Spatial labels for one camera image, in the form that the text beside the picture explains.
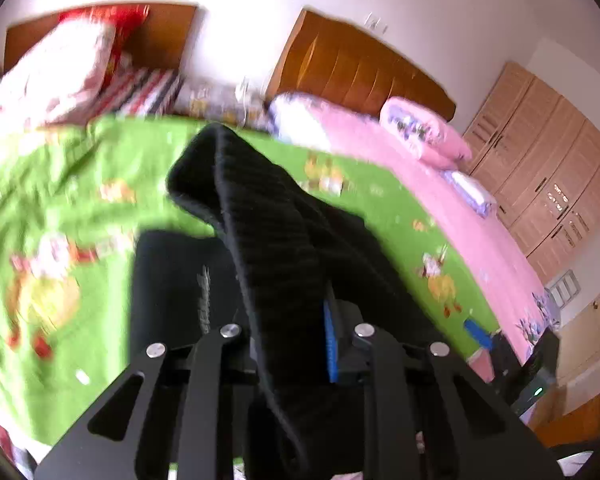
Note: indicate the white charger on nightstand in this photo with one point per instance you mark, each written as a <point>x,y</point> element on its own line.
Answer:
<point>243,96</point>

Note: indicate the white pink floral quilt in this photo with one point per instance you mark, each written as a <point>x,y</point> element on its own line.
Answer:
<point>58,77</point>

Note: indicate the red pillow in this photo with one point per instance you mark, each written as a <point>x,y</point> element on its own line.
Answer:
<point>126,19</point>

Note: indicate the left wooden headboard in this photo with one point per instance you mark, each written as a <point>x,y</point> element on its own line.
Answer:
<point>158,42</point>

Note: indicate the right wooden headboard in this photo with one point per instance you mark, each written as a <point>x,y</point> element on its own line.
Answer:
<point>341,63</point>

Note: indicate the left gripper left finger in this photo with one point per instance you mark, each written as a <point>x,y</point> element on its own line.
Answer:
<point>171,411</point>

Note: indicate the floral covered nightstand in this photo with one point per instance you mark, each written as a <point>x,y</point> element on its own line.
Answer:
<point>215,102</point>

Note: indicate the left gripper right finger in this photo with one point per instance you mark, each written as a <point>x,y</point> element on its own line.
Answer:
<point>404,412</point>

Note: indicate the checkered plaid sheet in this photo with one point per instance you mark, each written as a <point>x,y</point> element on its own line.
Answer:
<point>138,92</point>

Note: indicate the white wall switch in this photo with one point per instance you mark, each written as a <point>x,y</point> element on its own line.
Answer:
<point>375,23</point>

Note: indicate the light wooden wardrobe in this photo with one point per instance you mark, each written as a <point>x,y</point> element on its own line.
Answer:
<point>540,158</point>

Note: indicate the green cartoon blanket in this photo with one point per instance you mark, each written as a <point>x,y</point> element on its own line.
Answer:
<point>74,200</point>

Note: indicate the purple white pillow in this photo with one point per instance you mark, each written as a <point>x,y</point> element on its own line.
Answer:
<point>474,194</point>

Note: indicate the rolled pink quilt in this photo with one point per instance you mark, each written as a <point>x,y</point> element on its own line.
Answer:
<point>425,135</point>

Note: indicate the pink bed sheet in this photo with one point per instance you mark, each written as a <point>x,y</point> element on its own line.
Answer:
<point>512,288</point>

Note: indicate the black pants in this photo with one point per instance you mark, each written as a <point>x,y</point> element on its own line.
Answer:
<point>277,256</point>

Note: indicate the wooden headboard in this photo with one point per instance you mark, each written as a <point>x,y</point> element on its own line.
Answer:
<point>341,63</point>
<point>158,42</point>

